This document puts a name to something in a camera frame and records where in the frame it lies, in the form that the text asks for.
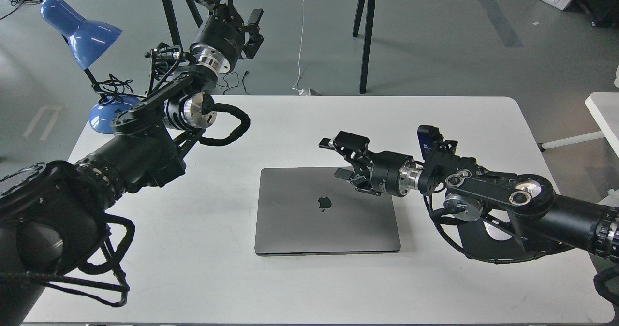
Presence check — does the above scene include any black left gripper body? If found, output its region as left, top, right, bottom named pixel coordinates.
left=195, top=7, right=245, bottom=74

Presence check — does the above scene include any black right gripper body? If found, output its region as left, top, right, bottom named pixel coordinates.
left=369, top=150, right=422, bottom=197

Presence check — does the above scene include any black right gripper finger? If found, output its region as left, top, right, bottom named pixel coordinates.
left=334, top=168, right=382, bottom=196
left=318, top=131, right=373, bottom=169

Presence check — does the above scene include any grey laptop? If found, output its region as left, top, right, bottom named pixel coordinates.
left=254, top=167, right=401, bottom=256

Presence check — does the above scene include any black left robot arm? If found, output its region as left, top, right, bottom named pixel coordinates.
left=1, top=0, right=263, bottom=326

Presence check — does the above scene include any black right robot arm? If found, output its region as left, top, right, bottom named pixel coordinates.
left=319, top=125, right=618, bottom=265

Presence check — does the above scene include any black mouse pad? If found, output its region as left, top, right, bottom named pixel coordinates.
left=456, top=220, right=574, bottom=264

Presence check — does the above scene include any white computer mouse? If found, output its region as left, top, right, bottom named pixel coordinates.
left=483, top=222, right=512, bottom=241

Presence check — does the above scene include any blue desk lamp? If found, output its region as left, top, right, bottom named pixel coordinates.
left=40, top=0, right=140, bottom=134

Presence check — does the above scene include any white side table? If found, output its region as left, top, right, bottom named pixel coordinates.
left=538, top=92, right=619, bottom=158

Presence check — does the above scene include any white hanging cable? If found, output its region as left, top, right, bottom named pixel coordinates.
left=292, top=0, right=321, bottom=96

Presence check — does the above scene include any black lamp cable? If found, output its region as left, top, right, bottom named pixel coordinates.
left=94, top=73, right=146, bottom=105

